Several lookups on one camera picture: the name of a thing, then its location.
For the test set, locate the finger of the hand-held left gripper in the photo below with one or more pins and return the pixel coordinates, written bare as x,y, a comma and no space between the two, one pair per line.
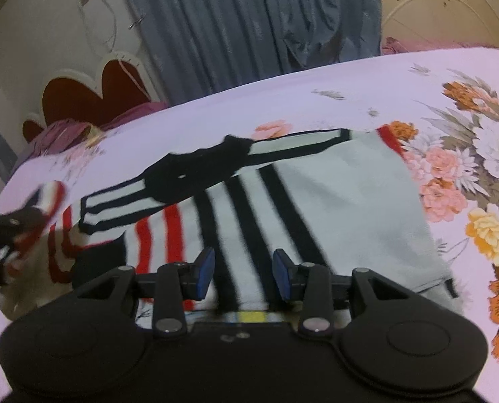
10,224

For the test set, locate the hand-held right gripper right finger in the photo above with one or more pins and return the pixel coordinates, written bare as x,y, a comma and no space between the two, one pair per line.
281,269

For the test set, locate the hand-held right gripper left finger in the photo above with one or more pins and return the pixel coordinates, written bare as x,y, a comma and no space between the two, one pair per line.
206,268

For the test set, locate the striped knit sweater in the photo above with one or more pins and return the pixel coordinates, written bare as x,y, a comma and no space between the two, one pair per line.
337,201

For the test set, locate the crumpled colourful cloth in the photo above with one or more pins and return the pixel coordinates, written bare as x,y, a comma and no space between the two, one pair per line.
60,136

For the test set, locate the red heart-shaped headboard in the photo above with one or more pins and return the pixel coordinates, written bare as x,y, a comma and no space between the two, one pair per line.
85,96

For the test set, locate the pink pillow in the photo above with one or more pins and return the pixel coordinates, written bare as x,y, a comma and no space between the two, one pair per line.
142,111

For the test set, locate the floral bed sheet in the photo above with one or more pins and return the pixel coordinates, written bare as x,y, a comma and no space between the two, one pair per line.
316,75

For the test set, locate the blue-grey curtain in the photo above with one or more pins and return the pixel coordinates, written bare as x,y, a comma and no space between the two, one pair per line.
241,25

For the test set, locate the cream round headboard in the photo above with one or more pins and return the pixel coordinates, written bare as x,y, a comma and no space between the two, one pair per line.
451,12

